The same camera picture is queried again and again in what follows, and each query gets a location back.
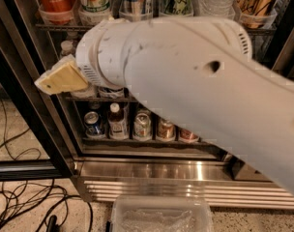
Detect red can bottom shelf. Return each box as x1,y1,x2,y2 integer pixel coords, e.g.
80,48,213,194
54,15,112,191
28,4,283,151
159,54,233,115
179,129,199,142

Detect small tea bottle bottom shelf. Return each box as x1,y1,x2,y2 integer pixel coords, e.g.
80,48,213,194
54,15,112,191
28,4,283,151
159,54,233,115
108,102,129,140

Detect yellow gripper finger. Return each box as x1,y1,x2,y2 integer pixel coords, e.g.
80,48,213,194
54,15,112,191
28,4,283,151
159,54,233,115
35,54,88,95

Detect orange gold can bottom shelf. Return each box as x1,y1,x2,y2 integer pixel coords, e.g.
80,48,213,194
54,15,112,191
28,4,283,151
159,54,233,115
157,118,175,139

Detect orange LaCroix can top shelf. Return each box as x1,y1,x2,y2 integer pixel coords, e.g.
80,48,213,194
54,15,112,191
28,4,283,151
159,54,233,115
234,0,277,29

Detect clear plastic bin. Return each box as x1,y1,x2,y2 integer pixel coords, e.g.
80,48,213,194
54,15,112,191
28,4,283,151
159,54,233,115
109,195,214,232

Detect black floor cables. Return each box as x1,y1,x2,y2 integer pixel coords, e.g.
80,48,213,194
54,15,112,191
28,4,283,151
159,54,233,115
0,97,94,232

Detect front water bottle middle shelf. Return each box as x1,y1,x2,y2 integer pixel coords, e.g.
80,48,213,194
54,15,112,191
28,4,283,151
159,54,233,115
60,41,75,58

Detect stainless steel fridge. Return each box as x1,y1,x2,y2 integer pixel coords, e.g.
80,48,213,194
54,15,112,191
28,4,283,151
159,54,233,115
0,0,294,209

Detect blue can bottom shelf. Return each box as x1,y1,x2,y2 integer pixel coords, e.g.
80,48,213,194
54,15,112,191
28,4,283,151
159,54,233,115
84,111,104,136

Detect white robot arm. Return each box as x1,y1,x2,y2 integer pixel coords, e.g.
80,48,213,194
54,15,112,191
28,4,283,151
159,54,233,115
35,16,294,195

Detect fridge glass door left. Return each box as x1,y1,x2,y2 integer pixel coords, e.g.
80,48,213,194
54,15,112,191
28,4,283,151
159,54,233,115
0,46,72,181

